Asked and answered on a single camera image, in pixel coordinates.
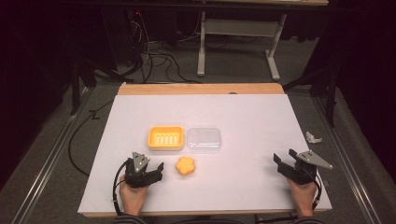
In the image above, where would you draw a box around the person's right hand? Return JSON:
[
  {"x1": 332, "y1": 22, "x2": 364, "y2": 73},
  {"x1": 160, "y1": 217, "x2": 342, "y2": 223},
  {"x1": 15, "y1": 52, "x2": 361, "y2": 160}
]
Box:
[{"x1": 286, "y1": 177, "x2": 318, "y2": 218}]

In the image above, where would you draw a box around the black floor cable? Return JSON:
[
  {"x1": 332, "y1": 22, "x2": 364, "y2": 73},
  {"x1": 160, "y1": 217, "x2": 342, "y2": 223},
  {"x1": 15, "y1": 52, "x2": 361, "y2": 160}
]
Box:
[{"x1": 67, "y1": 98, "x2": 115, "y2": 177}]

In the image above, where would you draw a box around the black metal stand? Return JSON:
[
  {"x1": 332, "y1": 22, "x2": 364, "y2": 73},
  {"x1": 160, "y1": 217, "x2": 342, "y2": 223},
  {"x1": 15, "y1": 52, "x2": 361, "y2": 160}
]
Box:
[
  {"x1": 282, "y1": 60, "x2": 342, "y2": 128},
  {"x1": 68, "y1": 57, "x2": 134, "y2": 117}
]

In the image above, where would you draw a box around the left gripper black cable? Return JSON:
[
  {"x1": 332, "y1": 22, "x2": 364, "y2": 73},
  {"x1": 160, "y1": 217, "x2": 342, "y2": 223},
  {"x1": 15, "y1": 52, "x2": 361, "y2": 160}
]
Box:
[{"x1": 112, "y1": 159, "x2": 129, "y2": 217}]

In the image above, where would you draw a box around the yellow soap dish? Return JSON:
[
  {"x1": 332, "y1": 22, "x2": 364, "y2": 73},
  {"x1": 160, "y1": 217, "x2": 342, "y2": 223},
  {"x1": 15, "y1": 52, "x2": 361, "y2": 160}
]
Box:
[{"x1": 146, "y1": 125, "x2": 186, "y2": 152}]

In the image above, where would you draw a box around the crumpled white paper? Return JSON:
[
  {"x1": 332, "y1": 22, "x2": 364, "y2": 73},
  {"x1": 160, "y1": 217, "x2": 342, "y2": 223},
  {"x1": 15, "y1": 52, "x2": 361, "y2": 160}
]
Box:
[{"x1": 304, "y1": 131, "x2": 323, "y2": 145}]

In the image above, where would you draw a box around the wooden table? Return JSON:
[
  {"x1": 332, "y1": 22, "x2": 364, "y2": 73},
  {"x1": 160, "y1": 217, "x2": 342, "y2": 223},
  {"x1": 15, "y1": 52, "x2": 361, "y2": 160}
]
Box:
[{"x1": 82, "y1": 81, "x2": 332, "y2": 218}]

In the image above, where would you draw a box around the orange flower-shaped soap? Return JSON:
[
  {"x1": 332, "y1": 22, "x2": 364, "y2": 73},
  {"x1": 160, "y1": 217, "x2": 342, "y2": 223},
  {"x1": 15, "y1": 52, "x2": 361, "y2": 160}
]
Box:
[{"x1": 175, "y1": 155, "x2": 196, "y2": 176}]

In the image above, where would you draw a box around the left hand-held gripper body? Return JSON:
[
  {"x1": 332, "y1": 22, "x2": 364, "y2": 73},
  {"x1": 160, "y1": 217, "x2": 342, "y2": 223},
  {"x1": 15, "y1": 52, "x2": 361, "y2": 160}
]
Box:
[{"x1": 123, "y1": 151, "x2": 157, "y2": 189}]

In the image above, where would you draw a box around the clear plastic lid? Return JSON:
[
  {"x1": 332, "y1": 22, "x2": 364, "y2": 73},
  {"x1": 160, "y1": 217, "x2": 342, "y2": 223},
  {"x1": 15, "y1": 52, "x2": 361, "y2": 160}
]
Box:
[{"x1": 185, "y1": 127, "x2": 223, "y2": 154}]

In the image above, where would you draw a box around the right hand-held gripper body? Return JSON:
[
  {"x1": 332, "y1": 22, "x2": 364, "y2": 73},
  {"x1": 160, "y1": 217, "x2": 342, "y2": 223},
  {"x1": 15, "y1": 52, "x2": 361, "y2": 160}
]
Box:
[{"x1": 291, "y1": 149, "x2": 333, "y2": 186}]

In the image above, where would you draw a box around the white metal desk frame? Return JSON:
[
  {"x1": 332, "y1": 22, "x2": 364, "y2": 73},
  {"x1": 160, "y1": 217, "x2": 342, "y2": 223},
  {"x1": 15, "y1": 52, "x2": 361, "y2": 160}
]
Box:
[{"x1": 196, "y1": 10, "x2": 288, "y2": 83}]

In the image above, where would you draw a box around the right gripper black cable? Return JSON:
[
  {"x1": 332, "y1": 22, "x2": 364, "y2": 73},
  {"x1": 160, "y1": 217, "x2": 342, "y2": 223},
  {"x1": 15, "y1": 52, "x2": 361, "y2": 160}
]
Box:
[{"x1": 310, "y1": 172, "x2": 323, "y2": 211}]

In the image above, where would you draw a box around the metal floor rail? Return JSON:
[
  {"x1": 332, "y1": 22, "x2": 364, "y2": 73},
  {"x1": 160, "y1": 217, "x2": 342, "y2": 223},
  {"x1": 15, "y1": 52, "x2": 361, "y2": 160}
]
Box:
[
  {"x1": 11, "y1": 87, "x2": 91, "y2": 224},
  {"x1": 312, "y1": 95, "x2": 376, "y2": 224}
]

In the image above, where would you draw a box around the tangle of black cables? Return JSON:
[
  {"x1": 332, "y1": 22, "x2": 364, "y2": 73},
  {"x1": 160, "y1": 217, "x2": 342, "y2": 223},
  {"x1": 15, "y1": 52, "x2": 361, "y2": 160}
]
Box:
[{"x1": 136, "y1": 46, "x2": 202, "y2": 85}]

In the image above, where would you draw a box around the dark computer tower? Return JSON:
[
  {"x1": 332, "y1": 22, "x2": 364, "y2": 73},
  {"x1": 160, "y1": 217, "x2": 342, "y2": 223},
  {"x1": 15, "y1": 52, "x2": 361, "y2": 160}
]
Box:
[{"x1": 102, "y1": 8, "x2": 148, "y2": 69}]

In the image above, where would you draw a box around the person's left hand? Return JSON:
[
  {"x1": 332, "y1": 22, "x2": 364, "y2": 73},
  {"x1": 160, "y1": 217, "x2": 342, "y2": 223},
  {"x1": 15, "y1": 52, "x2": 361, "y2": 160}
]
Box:
[{"x1": 119, "y1": 175, "x2": 149, "y2": 217}]

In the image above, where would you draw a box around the white table mat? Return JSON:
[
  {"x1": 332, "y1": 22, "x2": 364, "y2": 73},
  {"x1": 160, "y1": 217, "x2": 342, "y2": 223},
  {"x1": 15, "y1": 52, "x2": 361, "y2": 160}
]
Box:
[{"x1": 77, "y1": 93, "x2": 333, "y2": 215}]

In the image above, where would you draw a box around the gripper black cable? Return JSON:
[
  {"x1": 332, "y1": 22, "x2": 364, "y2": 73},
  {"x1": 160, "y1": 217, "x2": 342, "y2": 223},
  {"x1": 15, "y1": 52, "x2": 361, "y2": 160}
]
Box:
[
  {"x1": 112, "y1": 159, "x2": 129, "y2": 217},
  {"x1": 310, "y1": 172, "x2": 323, "y2": 211}
]

